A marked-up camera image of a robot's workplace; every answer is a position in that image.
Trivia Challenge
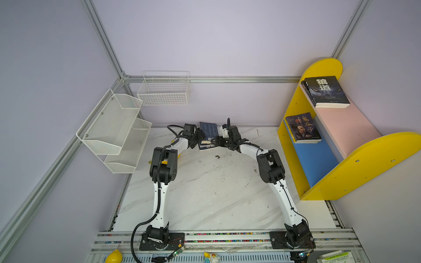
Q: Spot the blue book front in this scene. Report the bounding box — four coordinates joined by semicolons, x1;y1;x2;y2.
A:
200;122;219;141

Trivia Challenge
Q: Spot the blue book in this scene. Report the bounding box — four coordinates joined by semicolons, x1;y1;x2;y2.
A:
198;140;217;151
200;122;219;141

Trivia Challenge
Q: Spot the purple old man book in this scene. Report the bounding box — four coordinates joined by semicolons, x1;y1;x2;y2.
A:
285;112;322;144

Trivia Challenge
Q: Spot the black book with barcode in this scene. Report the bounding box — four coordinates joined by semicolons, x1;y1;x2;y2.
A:
300;76;350;108

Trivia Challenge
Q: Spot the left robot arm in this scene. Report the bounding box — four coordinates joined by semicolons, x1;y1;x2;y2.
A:
132;124;205;251

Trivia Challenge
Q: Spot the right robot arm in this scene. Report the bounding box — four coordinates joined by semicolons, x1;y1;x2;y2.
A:
212;123;314;249

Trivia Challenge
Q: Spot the blue book behind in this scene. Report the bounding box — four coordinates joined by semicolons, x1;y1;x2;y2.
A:
198;140;217;151

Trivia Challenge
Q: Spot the white mesh two-tier shelf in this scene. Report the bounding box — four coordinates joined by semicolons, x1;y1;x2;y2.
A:
76;90;152;174

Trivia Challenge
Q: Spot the yellow pink blue bookshelf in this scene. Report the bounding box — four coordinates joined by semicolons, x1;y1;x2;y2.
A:
277;57;421;201

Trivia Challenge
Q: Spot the yellow lemon toy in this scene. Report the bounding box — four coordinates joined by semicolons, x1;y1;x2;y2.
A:
105;249;123;263

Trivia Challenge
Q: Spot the green white box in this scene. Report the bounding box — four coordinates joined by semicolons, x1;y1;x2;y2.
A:
316;251;356;263

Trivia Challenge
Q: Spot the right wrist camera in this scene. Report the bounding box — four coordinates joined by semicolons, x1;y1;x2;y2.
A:
220;124;230;138

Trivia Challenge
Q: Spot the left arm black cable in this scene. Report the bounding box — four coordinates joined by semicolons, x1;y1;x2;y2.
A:
166;124;185;140

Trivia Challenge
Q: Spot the white wire basket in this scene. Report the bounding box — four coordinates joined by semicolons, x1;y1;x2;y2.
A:
137;71;190;106

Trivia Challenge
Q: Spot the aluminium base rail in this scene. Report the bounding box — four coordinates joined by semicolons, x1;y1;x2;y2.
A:
86;203;371;263

